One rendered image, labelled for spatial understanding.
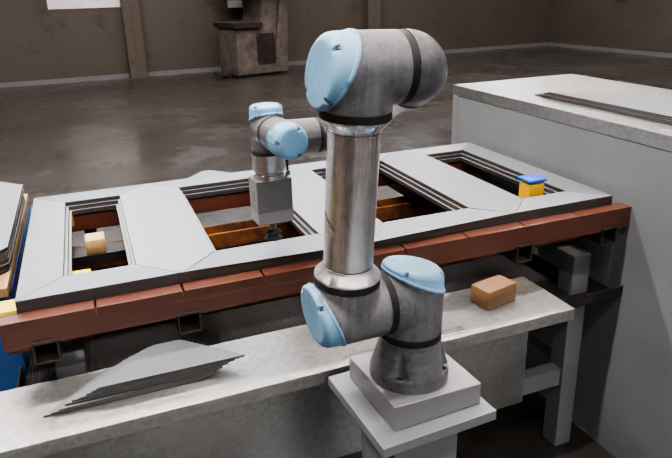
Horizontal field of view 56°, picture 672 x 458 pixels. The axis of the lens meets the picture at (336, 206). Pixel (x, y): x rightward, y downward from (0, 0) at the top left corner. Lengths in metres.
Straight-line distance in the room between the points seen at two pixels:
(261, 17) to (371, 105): 10.44
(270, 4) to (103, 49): 3.01
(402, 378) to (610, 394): 1.14
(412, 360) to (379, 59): 0.55
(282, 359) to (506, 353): 0.69
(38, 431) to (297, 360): 0.51
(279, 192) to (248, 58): 9.86
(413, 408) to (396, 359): 0.09
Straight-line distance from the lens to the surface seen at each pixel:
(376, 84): 0.93
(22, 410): 1.42
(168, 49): 12.11
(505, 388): 1.90
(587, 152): 2.08
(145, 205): 1.92
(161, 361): 1.38
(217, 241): 2.00
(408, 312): 1.13
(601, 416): 2.31
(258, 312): 1.87
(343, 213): 1.00
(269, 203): 1.43
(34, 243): 1.75
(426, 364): 1.20
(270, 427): 1.60
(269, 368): 1.38
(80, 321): 1.42
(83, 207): 2.05
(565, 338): 2.09
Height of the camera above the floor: 1.44
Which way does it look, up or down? 19 degrees down
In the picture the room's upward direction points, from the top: 2 degrees counter-clockwise
